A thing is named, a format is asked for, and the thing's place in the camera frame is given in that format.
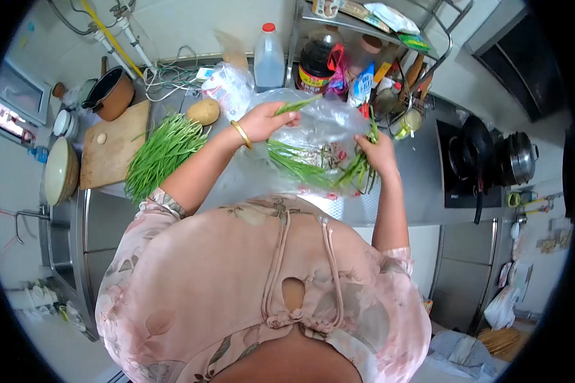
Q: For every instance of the person's right hand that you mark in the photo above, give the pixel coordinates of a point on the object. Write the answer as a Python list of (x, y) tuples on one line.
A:
[(381, 155)]

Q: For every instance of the person's left hand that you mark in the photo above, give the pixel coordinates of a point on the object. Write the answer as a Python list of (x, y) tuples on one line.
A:
[(261, 124)]

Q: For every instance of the person's left fingers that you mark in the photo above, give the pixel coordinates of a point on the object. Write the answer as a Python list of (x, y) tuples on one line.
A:
[(275, 107)]

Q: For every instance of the person's right thumb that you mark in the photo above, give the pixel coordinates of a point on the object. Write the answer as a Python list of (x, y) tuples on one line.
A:
[(362, 142)]

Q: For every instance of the person's left thumb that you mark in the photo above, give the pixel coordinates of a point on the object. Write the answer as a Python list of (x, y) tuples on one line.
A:
[(288, 120)]

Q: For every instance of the person's right fingers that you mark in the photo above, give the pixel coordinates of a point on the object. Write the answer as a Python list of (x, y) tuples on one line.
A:
[(376, 137)]

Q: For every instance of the few green chive stalks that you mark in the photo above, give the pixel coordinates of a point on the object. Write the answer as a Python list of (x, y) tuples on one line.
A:
[(297, 104)]

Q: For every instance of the bunch of green chives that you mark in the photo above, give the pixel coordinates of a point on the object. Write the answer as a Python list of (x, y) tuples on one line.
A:
[(357, 170)]

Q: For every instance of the clear plastic bag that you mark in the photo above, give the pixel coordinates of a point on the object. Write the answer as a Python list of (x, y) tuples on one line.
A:
[(321, 124)]

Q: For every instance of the loose chives in bag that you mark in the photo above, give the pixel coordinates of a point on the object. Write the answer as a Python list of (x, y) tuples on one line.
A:
[(297, 162)]

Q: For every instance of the clear bottle with red cap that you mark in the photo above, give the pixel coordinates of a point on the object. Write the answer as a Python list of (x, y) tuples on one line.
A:
[(269, 64)]

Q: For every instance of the white printed plastic bag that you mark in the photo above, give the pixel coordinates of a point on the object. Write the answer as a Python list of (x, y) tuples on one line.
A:
[(227, 88)]

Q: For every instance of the white and blue packet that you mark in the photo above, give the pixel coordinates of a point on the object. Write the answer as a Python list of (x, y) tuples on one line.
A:
[(362, 86)]

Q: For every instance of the large dark sauce bottle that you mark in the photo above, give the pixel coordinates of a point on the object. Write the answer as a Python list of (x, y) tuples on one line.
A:
[(316, 64)]

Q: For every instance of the pink plastic bag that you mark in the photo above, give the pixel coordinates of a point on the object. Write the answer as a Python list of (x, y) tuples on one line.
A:
[(338, 72)]

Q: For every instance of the brown paper bag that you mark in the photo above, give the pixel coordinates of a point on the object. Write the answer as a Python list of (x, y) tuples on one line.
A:
[(232, 50)]

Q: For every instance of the potato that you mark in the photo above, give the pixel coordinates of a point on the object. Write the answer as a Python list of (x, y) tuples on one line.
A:
[(203, 112)]

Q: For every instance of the black induction cooker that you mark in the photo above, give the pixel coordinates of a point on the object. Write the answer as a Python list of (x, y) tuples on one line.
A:
[(460, 191)]

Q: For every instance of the black wok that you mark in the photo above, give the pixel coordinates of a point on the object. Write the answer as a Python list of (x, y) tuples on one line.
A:
[(477, 143)]

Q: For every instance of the metal kitchen rack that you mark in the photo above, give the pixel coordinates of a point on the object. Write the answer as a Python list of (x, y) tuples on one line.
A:
[(412, 43)]

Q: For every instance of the pile of green chives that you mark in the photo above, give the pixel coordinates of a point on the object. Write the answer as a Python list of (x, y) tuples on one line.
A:
[(165, 153)]

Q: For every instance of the steel pot with lid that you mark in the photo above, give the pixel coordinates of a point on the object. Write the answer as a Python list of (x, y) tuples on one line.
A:
[(517, 158)]

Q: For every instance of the brown pot with black inside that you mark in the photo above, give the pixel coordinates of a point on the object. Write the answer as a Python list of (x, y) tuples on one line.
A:
[(115, 98)]

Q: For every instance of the steel kitchen cabinet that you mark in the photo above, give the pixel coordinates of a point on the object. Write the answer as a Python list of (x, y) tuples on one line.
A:
[(465, 273)]

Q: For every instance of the black range hood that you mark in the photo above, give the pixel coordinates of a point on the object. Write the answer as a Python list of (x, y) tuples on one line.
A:
[(522, 62)]

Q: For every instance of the wooden cutting board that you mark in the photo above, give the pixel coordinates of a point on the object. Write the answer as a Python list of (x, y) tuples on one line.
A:
[(112, 153)]

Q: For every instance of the person's body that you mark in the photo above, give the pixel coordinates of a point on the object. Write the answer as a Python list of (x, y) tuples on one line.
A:
[(249, 287)]

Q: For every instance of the small pale garlic clove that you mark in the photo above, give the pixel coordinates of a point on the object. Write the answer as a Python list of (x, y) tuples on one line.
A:
[(101, 138)]

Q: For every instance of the cream and brown bowl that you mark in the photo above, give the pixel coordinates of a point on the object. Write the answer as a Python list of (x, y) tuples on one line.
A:
[(60, 170)]

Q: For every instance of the straw broom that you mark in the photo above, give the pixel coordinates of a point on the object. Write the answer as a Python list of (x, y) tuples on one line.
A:
[(500, 341)]

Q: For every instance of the small blue bottle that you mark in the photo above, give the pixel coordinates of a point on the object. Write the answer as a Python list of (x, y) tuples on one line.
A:
[(39, 154)]

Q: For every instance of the steel sink with faucet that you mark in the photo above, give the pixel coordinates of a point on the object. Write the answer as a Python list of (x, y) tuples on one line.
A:
[(62, 249)]

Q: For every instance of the window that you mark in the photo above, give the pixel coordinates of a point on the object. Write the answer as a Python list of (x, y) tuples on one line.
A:
[(19, 103)]

